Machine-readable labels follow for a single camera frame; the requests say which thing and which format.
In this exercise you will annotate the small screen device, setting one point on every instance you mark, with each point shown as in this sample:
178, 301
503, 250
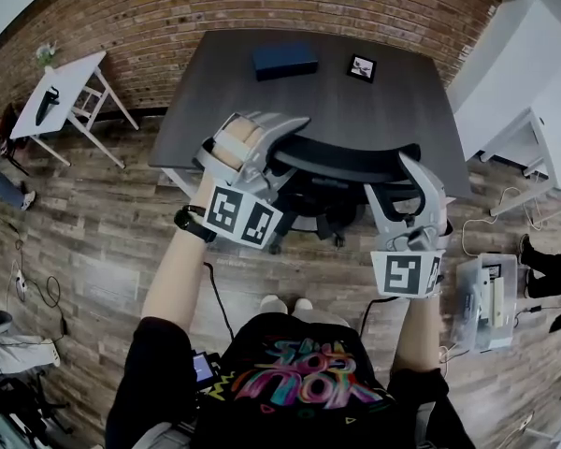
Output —
202, 367

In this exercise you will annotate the small white table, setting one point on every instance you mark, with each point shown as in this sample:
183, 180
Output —
61, 96

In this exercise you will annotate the person's right forearm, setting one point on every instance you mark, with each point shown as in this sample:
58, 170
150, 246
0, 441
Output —
418, 335

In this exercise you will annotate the small black framed picture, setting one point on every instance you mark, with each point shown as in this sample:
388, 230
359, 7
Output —
361, 68

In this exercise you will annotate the dark wooden desk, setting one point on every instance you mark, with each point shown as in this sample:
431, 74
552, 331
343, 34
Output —
308, 101

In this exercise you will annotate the small potted plant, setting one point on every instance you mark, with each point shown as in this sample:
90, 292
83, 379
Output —
46, 54

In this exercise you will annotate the clear plastic container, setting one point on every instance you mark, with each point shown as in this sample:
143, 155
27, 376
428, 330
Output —
486, 297

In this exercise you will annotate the person's left forearm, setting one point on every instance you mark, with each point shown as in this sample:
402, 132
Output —
173, 274

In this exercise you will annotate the black printed T-shirt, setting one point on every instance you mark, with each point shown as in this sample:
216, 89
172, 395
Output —
285, 344

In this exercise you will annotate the person's leg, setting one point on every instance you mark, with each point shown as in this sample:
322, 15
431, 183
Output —
304, 304
273, 304

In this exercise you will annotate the black office chair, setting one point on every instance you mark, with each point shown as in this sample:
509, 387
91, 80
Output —
346, 157

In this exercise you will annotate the black smartwatch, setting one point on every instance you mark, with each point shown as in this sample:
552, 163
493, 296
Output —
194, 226

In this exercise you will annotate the black swivel chair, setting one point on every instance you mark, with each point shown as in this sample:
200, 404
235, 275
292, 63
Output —
18, 405

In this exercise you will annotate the person's left hand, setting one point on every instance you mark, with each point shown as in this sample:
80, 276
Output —
236, 140

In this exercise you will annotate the white desk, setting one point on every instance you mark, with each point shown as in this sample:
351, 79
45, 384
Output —
533, 138

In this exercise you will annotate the dark blue box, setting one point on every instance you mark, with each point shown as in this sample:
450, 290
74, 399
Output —
285, 61

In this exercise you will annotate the person's left leg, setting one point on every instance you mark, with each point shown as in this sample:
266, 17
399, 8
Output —
273, 304

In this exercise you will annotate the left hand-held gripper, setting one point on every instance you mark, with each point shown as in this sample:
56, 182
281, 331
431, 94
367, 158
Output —
224, 208

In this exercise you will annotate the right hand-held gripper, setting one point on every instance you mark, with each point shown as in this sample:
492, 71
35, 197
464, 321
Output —
402, 274

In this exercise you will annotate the white power strip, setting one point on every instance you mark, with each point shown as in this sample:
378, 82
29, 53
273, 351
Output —
21, 281

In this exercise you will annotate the black handheld device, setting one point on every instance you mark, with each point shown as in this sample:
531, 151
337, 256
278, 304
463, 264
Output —
47, 105

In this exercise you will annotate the person's right leg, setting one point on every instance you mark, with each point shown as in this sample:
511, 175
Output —
304, 304

